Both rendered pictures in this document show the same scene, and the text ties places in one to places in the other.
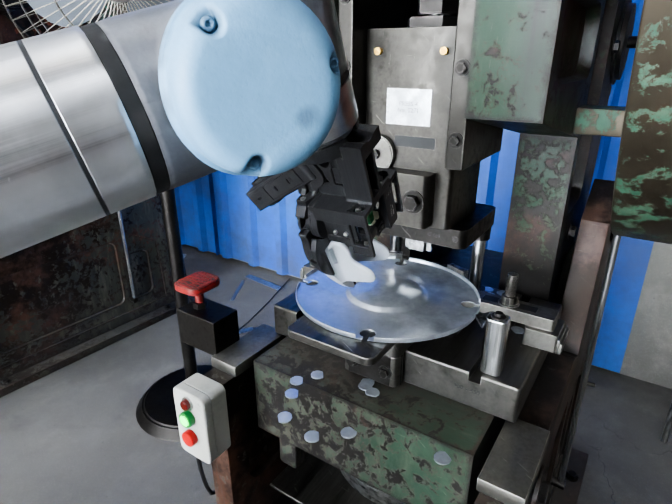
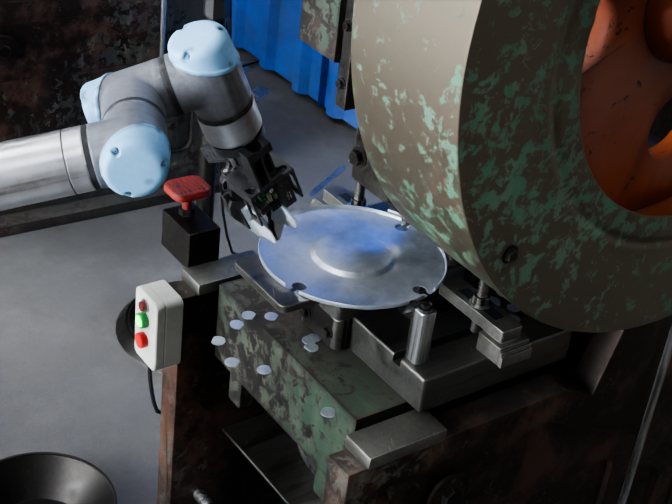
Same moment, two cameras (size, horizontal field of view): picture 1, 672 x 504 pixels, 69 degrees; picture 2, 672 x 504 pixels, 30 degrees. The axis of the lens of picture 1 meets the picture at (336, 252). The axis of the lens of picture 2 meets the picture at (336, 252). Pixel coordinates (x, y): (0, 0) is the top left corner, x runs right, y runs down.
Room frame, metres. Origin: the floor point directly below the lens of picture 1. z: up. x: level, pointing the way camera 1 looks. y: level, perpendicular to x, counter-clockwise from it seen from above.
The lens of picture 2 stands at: (-0.87, -0.56, 1.78)
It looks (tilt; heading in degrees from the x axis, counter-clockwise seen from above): 31 degrees down; 18
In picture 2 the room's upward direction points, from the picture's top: 7 degrees clockwise
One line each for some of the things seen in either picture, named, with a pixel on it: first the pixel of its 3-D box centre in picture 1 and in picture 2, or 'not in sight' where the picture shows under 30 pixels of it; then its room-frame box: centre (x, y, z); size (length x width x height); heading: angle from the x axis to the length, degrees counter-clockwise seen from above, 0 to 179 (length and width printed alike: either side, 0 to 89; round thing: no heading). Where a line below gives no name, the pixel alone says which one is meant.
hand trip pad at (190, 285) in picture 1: (199, 297); (186, 204); (0.79, 0.25, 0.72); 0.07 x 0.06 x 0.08; 146
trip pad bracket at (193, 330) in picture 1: (211, 349); (189, 262); (0.78, 0.23, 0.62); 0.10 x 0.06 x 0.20; 56
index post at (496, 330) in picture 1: (495, 342); (421, 331); (0.60, -0.23, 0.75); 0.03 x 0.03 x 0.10; 56
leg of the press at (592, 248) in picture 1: (562, 425); (556, 470); (0.77, -0.45, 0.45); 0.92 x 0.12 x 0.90; 146
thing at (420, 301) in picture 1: (386, 291); (353, 254); (0.70, -0.08, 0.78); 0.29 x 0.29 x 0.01
